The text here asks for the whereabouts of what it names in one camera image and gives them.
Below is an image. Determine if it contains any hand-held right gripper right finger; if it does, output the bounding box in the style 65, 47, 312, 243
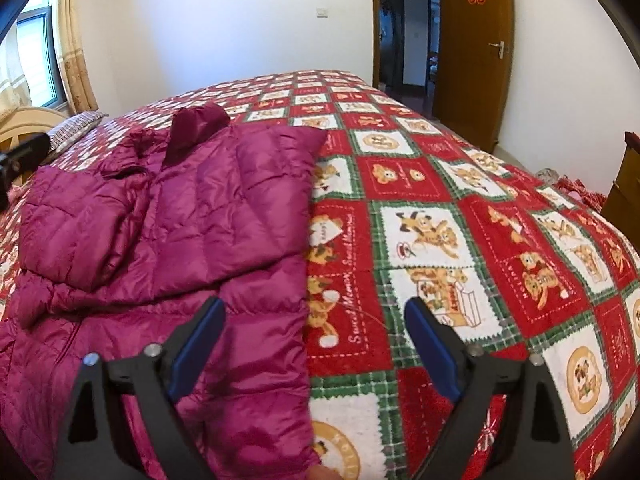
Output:
404, 296, 574, 480

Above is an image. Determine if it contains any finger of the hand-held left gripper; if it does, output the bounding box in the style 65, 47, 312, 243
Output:
0, 132, 52, 211

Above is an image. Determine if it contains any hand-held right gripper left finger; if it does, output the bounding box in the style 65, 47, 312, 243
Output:
54, 296, 227, 480

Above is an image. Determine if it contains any magenta down jacket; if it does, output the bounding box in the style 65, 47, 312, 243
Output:
0, 102, 328, 480

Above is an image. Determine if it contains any cream wooden headboard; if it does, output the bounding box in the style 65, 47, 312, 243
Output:
0, 106, 68, 191

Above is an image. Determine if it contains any striped pillow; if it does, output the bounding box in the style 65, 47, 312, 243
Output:
37, 111, 108, 158

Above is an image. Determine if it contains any sheer white curtain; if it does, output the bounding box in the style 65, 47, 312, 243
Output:
0, 35, 32, 123

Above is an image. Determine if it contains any window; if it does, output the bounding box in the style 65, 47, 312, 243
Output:
15, 5, 68, 108

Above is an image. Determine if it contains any beige patterned curtain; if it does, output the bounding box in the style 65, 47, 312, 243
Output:
52, 0, 98, 116

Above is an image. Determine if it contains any red checked printed blanket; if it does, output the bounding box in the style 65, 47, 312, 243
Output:
0, 69, 640, 480

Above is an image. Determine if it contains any red crumpled cloth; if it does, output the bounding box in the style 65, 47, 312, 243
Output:
557, 175, 608, 211

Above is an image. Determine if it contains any brown wooden furniture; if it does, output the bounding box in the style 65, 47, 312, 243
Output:
602, 131, 640, 226

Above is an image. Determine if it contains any brown wooden door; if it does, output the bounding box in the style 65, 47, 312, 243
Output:
432, 0, 516, 153

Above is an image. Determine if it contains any wooden door frame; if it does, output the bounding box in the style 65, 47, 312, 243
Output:
370, 0, 382, 90

